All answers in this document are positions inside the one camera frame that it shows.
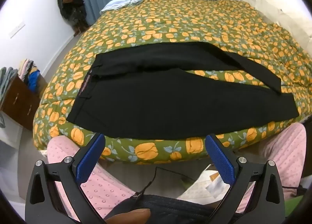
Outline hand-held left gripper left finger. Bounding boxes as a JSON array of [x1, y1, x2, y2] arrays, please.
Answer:
[[25, 132, 115, 224]]

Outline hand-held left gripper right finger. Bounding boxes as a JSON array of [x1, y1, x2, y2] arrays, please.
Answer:
[[205, 133, 285, 224]]

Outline black pants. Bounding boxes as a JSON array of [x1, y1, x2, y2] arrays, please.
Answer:
[[66, 42, 299, 140]]

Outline white paper bag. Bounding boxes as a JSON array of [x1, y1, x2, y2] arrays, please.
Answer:
[[180, 164, 234, 202]]

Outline person's left leg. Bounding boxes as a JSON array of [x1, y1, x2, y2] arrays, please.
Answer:
[[46, 135, 136, 224]]

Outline person's leg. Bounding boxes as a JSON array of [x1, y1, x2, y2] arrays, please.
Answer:
[[234, 124, 307, 215], [46, 135, 136, 224]]

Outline person's right leg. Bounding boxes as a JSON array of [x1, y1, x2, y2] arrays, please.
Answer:
[[234, 124, 307, 215]]

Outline dark puffer jacket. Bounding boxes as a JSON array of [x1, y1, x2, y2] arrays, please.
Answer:
[[105, 193, 244, 224]]

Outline white cabinet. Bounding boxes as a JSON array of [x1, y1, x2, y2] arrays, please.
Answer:
[[0, 117, 25, 200]]

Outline person's green sweater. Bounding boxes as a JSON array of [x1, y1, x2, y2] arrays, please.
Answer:
[[284, 195, 305, 224]]

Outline brown wooden drawer cabinet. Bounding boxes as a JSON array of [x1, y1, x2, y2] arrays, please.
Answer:
[[0, 75, 48, 131]]

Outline stack of colourful clothes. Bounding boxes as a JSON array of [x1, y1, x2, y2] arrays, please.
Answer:
[[19, 59, 41, 90]]

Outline green floral blanket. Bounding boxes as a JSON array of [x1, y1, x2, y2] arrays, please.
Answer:
[[32, 0, 312, 165]]

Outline cream pillow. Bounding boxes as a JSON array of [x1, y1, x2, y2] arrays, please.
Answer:
[[241, 0, 312, 41]]

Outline dark hanging clothes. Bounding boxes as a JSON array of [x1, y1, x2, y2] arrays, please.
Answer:
[[57, 0, 89, 35]]

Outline light blue cloth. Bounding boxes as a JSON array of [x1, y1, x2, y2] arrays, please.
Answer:
[[100, 0, 144, 15]]

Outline black cord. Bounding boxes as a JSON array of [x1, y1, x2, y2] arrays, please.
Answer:
[[133, 167, 195, 199]]

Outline white wall switch plate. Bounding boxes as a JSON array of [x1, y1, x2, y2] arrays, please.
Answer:
[[8, 21, 25, 38]]

